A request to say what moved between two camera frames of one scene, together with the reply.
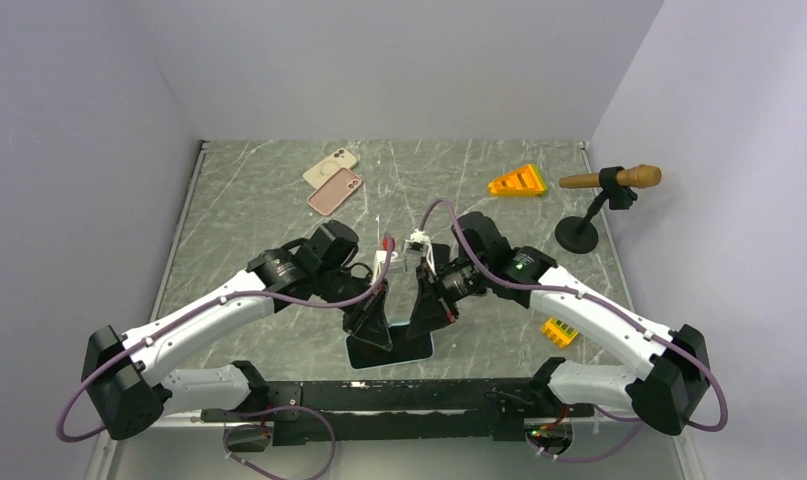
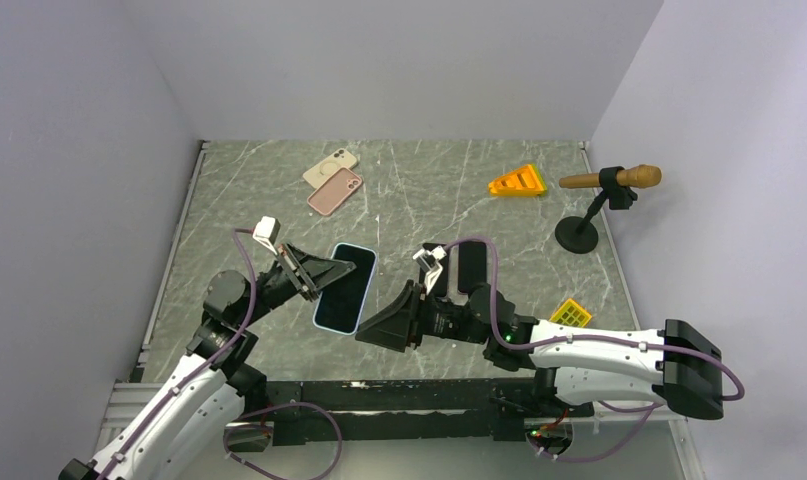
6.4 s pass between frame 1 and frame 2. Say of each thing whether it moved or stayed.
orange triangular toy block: stayed
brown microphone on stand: stayed
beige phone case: stayed
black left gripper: moved
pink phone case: stayed
